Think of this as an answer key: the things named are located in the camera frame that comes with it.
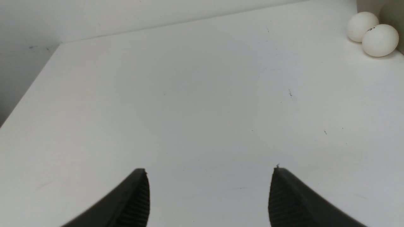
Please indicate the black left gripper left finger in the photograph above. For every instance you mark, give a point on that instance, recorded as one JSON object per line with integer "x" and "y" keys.
{"x": 127, "y": 205}

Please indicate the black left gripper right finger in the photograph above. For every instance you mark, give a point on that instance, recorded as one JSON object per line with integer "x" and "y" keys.
{"x": 292, "y": 203}

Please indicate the white table-tennis ball with logo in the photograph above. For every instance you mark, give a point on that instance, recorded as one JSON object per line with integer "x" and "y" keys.
{"x": 380, "y": 40}

